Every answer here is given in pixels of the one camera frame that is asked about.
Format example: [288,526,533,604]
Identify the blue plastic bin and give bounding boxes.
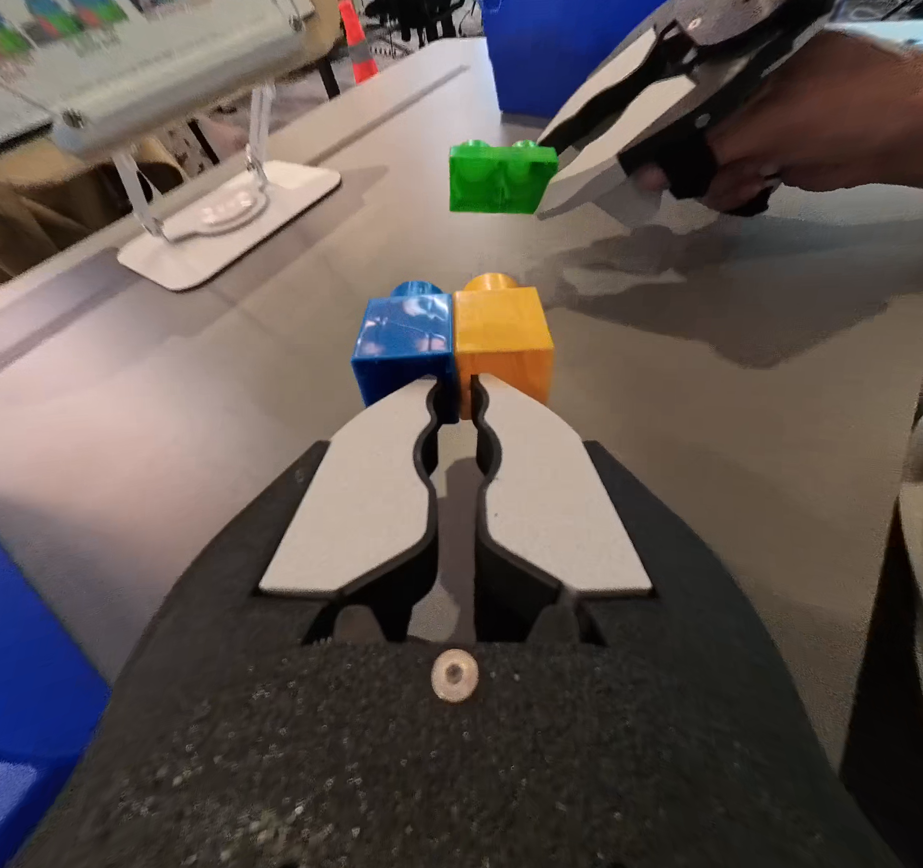
[479,0,738,120]
[0,545,113,863]

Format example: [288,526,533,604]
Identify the yellow single-stud toy block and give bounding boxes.
[452,273,555,421]

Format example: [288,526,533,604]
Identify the green two-stud toy block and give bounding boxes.
[448,138,561,215]

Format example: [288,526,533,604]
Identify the blue single-stud toy block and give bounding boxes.
[350,280,460,425]

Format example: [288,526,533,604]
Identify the printed instruction sheet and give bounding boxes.
[0,0,289,113]

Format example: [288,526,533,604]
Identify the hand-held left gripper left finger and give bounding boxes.
[258,376,442,642]

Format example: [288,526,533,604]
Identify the person's right forearm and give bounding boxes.
[880,42,923,189]

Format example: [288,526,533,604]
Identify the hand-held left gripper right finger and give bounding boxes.
[472,374,656,642]

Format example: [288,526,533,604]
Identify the person's beige trousers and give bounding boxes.
[897,417,923,546]

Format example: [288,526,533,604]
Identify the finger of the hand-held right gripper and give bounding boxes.
[536,75,699,228]
[537,25,699,155]

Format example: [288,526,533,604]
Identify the orange traffic cone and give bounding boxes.
[337,0,380,86]

